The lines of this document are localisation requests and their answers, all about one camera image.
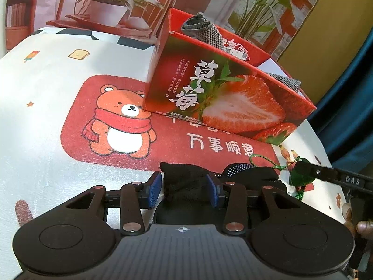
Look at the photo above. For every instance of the black dotted sock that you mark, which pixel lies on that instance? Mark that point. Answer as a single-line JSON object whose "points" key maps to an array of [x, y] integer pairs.
{"points": [[250, 172]]}

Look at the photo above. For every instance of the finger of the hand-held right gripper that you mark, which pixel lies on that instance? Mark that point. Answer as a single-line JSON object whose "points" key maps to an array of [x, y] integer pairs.
{"points": [[317, 172]]}

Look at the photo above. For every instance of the person's right hand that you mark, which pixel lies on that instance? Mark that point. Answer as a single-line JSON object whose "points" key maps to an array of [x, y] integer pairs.
{"points": [[365, 228]]}

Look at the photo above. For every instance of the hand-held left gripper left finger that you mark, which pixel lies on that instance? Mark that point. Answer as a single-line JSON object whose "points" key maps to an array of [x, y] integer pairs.
{"points": [[154, 186]]}

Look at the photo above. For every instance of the gray mesh cloth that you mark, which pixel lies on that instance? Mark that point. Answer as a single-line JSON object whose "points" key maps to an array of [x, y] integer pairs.
{"points": [[287, 81], [204, 32]]}

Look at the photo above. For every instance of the printed cartoon tablecloth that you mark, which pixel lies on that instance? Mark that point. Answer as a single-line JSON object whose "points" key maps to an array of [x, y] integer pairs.
{"points": [[43, 108]]}

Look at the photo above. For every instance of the red strawberry print box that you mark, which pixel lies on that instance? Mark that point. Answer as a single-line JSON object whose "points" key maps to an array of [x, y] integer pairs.
{"points": [[233, 108]]}

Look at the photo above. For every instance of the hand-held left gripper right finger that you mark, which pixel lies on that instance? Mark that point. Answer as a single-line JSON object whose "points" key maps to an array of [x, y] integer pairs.
{"points": [[212, 189]]}

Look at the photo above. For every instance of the green tassel ornament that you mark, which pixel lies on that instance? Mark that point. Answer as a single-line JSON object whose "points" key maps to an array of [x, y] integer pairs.
{"points": [[300, 178]]}

